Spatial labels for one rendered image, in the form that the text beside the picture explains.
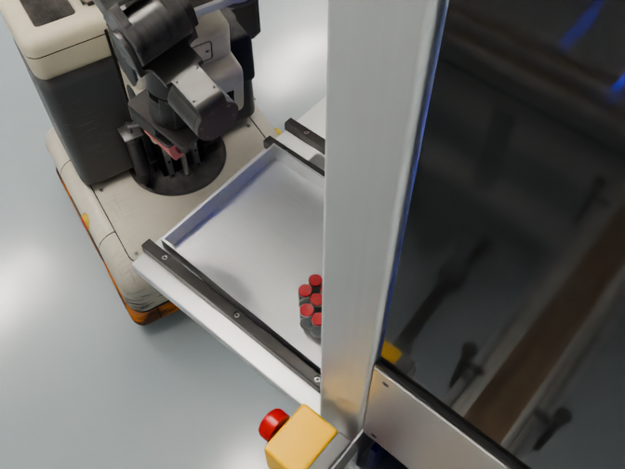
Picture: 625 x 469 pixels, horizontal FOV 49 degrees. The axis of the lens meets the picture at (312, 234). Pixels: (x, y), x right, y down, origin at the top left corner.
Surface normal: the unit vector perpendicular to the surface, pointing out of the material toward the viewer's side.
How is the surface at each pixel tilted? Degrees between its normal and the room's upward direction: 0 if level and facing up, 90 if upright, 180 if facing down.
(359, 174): 90
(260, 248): 0
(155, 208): 0
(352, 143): 90
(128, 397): 0
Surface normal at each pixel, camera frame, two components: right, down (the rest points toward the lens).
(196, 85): 0.00, -0.30
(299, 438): 0.00, -0.56
